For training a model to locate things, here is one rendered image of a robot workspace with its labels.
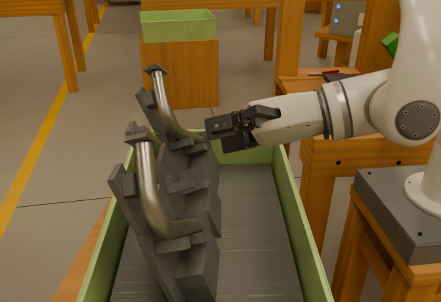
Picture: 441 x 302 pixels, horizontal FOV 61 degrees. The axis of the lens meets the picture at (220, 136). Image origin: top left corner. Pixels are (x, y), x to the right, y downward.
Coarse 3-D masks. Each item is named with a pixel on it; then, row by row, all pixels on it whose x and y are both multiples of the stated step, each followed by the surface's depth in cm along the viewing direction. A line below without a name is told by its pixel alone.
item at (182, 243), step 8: (152, 232) 65; (200, 232) 73; (160, 240) 64; (168, 240) 64; (176, 240) 63; (184, 240) 63; (192, 240) 73; (200, 240) 73; (160, 248) 64; (168, 248) 64; (176, 248) 63; (184, 248) 63
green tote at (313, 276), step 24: (216, 144) 112; (288, 168) 93; (288, 192) 90; (120, 216) 85; (288, 216) 91; (120, 240) 85; (312, 240) 72; (96, 264) 68; (312, 264) 69; (96, 288) 67; (312, 288) 69
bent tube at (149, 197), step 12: (144, 132) 57; (132, 144) 60; (144, 144) 59; (156, 144) 62; (144, 156) 58; (144, 168) 57; (144, 180) 57; (144, 192) 57; (156, 192) 57; (144, 204) 57; (156, 204) 57; (156, 216) 57; (156, 228) 58; (168, 228) 60; (180, 228) 64; (192, 228) 71
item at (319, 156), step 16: (304, 144) 127; (320, 144) 118; (336, 144) 118; (352, 144) 118; (368, 144) 119; (384, 144) 119; (432, 144) 120; (304, 160) 128; (320, 160) 121; (336, 160) 121; (352, 160) 122; (368, 160) 122; (384, 160) 122; (400, 160) 123; (416, 160) 123; (320, 176) 124; (336, 176) 124; (352, 176) 125
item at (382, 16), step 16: (288, 0) 154; (304, 0) 154; (368, 0) 163; (384, 0) 156; (288, 16) 157; (368, 16) 163; (384, 16) 160; (288, 32) 160; (368, 32) 164; (384, 32) 163; (288, 48) 164; (368, 48) 166; (384, 48) 166; (288, 64) 168; (368, 64) 170; (384, 64) 170
